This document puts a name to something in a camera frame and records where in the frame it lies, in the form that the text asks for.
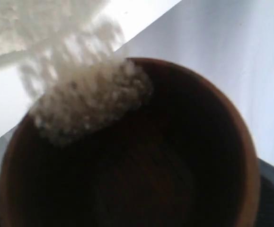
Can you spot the rice in white bowl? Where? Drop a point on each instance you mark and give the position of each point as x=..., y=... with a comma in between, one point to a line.
x=24, y=23

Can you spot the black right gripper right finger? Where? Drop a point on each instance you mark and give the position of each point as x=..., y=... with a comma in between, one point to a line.
x=265, y=216

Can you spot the brown wooden cup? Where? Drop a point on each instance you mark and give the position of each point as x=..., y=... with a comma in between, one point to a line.
x=186, y=159

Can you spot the rice pile in tray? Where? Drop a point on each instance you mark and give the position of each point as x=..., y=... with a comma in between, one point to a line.
x=80, y=85

